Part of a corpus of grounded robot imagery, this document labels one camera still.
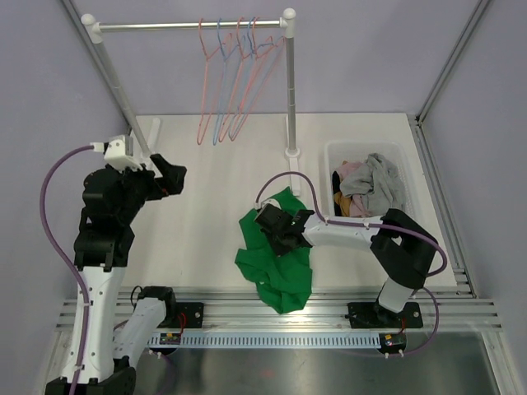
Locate green tank top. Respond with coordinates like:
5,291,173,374
235,209,313,314

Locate mustard brown tank top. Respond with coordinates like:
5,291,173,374
333,192,352,217

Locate black tank top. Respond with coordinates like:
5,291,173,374
332,171,343,216

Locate mauve pink tank top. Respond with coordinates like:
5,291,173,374
336,161,373,218

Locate grey tank top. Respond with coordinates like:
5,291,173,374
363,153,407,217

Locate light blue wire hanger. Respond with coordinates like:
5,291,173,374
227,16,275,142

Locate pink hanger of mauve top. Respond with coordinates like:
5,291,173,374
219,17,254,142

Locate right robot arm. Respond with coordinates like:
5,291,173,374
254,203,438,328

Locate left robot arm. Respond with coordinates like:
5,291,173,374
44,154,187,394

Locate white clothes rack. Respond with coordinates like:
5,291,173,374
81,8,301,197

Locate white plastic basket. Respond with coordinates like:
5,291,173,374
324,140,417,218

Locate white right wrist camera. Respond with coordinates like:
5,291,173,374
254,197,282,211

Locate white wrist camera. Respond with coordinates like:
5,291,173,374
254,197,282,211
91,135,145,172

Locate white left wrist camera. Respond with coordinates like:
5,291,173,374
91,135,145,172

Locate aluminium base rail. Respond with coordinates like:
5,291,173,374
57,287,506,350

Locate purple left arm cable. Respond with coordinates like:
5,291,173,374
42,144,96,395

